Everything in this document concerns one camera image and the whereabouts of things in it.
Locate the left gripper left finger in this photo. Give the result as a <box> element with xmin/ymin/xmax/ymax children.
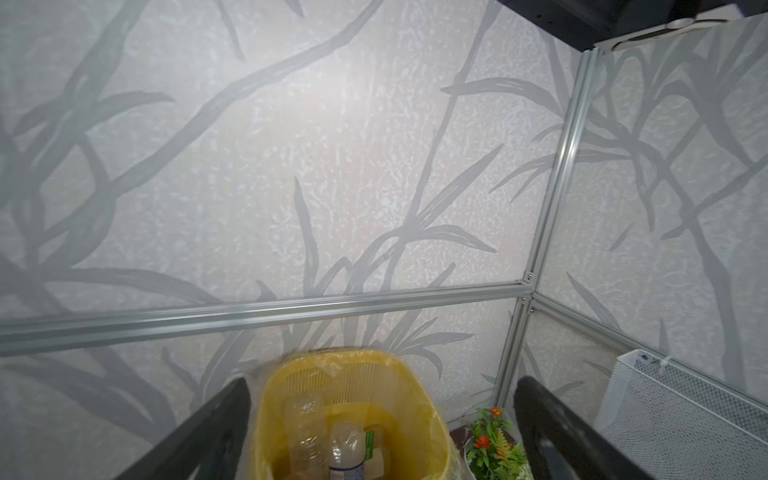
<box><xmin>118</xmin><ymin>378</ymin><xmax>251</xmax><ymax>479</ymax></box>

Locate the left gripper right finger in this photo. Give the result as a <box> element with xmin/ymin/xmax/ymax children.
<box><xmin>514</xmin><ymin>376</ymin><xmax>651</xmax><ymax>480</ymax></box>

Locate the clear crushed bottle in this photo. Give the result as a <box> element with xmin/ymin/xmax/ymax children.
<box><xmin>284</xmin><ymin>392</ymin><xmax>329</xmax><ymax>479</ymax></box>

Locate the green white label bottle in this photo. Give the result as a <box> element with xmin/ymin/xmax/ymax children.
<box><xmin>329</xmin><ymin>421</ymin><xmax>388</xmax><ymax>480</ymax></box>

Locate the yellow trash bin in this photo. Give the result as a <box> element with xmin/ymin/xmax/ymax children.
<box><xmin>245</xmin><ymin>349</ymin><xmax>461</xmax><ymax>479</ymax></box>

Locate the potted plant white pot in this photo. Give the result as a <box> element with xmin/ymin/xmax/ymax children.
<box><xmin>464</xmin><ymin>407</ymin><xmax>533</xmax><ymax>480</ymax></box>

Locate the white wire mesh basket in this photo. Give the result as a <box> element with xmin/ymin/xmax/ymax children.
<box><xmin>594</xmin><ymin>350</ymin><xmax>767</xmax><ymax>479</ymax></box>

